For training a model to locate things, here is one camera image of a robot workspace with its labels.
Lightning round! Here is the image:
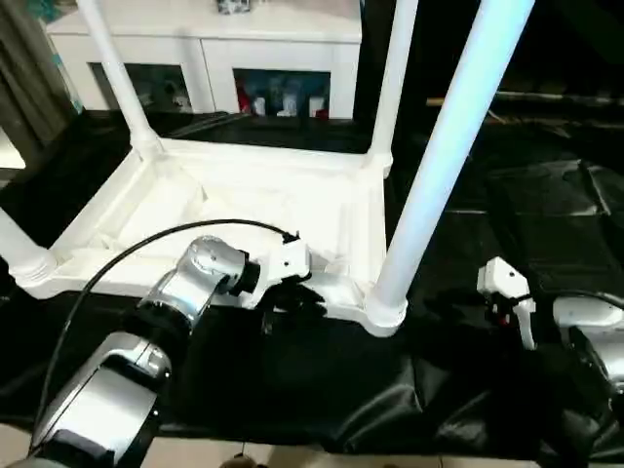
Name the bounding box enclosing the white plastic table top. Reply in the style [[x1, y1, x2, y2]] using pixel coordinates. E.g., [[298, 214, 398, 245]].
[[0, 135, 409, 338]]

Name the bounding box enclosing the white glass-door cabinet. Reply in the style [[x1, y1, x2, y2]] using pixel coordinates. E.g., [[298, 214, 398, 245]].
[[44, 0, 364, 120]]

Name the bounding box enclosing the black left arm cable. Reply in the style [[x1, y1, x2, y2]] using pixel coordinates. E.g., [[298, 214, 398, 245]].
[[29, 218, 301, 449]]

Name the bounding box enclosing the black metal rail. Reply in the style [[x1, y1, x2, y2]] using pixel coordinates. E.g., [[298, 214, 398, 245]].
[[497, 90, 624, 108]]

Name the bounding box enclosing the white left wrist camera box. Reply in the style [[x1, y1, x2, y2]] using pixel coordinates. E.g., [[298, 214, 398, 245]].
[[244, 234, 313, 311]]

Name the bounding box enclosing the black mat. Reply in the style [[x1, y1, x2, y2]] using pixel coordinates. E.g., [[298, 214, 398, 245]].
[[0, 107, 624, 459]]

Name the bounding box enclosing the grey curtain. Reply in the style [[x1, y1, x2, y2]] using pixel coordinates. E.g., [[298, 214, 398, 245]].
[[0, 0, 87, 147]]

